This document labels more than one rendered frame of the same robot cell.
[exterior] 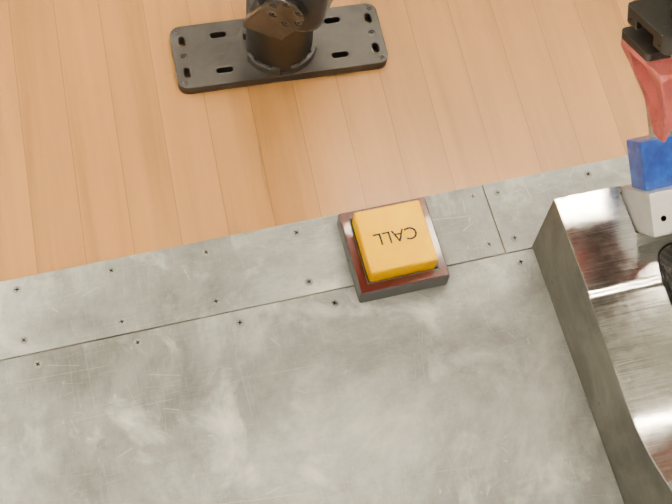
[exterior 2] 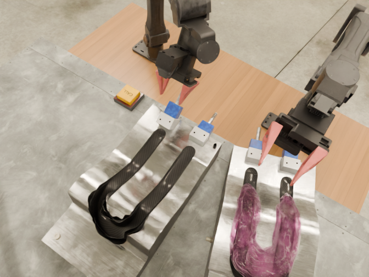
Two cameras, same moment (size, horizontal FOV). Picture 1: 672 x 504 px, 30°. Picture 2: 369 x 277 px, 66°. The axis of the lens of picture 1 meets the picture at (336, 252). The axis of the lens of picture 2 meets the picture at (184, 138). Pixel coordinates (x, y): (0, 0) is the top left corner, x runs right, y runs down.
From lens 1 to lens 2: 73 cm
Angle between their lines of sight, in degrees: 23
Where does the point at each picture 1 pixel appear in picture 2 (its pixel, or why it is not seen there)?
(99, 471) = (46, 88)
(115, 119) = (117, 45)
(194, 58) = (139, 45)
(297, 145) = (138, 71)
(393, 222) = (130, 90)
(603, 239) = (151, 117)
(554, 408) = not seen: hidden behind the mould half
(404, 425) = (94, 124)
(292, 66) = (151, 57)
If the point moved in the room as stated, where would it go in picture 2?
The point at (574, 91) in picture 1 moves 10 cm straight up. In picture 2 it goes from (198, 103) to (200, 86)
